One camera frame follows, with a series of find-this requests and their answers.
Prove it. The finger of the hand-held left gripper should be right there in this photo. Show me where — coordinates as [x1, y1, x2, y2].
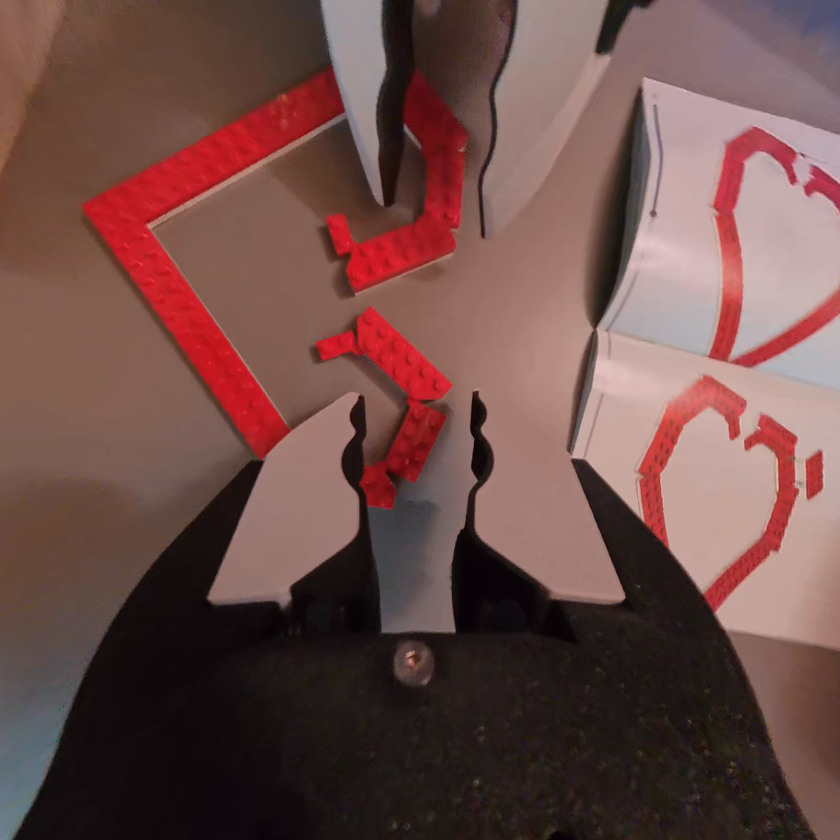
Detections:
[322, 0, 417, 207]
[478, 0, 613, 238]

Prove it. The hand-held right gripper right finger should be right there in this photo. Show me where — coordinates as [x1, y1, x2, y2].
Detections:
[465, 390, 626, 605]

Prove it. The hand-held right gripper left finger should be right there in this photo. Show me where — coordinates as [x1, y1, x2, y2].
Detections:
[207, 392, 368, 608]

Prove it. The small red brick arc piece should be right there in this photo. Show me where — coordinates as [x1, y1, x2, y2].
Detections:
[316, 307, 454, 511]

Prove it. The large red brick heart frame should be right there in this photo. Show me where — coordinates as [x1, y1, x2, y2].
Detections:
[82, 67, 470, 460]

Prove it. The open instruction booklet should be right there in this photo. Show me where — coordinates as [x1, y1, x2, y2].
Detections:
[571, 77, 840, 651]

